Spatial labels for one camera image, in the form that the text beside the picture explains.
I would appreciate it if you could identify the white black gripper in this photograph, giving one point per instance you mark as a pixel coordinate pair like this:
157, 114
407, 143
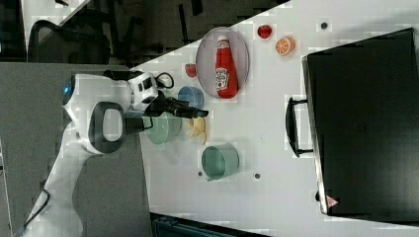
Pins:
146, 93

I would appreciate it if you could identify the red plush ketchup bottle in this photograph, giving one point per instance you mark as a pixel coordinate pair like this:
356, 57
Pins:
226, 82

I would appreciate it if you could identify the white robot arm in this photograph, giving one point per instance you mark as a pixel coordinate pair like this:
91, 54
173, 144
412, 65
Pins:
98, 107

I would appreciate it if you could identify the round grey plate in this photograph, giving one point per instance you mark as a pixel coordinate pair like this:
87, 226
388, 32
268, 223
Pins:
206, 58

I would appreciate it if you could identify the blue bowl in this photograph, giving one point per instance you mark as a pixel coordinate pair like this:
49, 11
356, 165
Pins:
194, 96

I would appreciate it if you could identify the green perforated colander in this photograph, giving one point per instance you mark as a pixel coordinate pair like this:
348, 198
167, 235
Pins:
162, 129

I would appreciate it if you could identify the yellow toy banana bunch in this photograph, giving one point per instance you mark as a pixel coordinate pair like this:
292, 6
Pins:
198, 128

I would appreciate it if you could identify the red toy strawberry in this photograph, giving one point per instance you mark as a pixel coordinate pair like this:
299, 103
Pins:
264, 31
191, 70

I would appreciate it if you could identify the green cup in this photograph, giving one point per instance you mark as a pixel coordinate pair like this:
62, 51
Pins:
220, 161

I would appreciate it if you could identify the teal plastic crate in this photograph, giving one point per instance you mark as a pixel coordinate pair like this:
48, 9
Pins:
169, 226

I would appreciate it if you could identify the orange slice toy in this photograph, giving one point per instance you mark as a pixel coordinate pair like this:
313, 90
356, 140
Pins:
285, 46

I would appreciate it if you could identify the black office chair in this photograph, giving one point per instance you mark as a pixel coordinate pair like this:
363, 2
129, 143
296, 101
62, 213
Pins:
50, 43

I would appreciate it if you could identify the black toaster oven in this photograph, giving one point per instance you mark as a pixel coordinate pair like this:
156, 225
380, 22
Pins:
363, 108

